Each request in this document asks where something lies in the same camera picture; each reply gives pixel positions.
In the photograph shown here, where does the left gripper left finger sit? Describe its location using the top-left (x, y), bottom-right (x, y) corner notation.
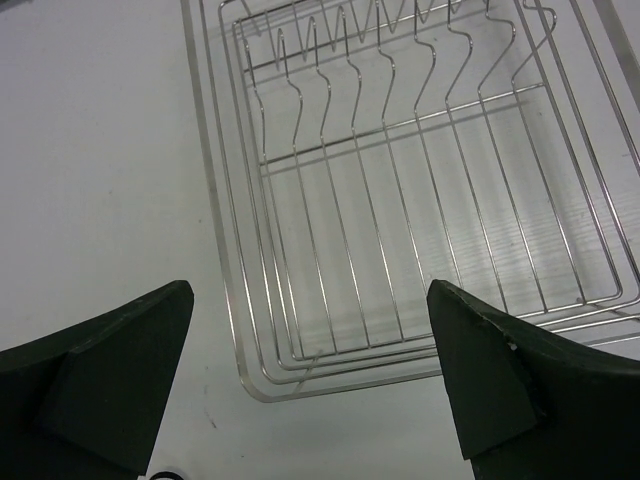
top-left (1, 280), bottom-right (194, 479)

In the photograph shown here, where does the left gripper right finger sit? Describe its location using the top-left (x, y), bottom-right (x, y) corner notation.
top-left (427, 280), bottom-right (639, 479)

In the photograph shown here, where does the silver wire dish rack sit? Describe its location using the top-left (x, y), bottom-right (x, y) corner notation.
top-left (181, 1), bottom-right (639, 403)

